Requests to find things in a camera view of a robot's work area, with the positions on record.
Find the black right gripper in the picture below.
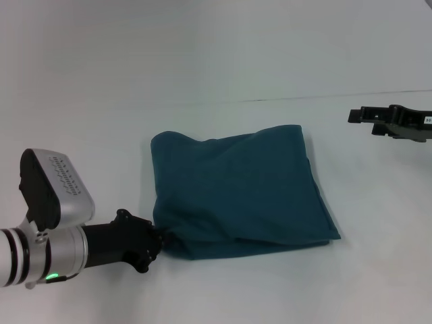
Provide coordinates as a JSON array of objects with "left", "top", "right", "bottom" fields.
[{"left": 348, "top": 105, "right": 432, "bottom": 142}]

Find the teal blue shirt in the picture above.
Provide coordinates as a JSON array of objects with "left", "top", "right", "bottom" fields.
[{"left": 150, "top": 124, "right": 342, "bottom": 261}]

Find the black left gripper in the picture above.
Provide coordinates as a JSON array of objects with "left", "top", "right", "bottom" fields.
[{"left": 80, "top": 209, "right": 173, "bottom": 273}]

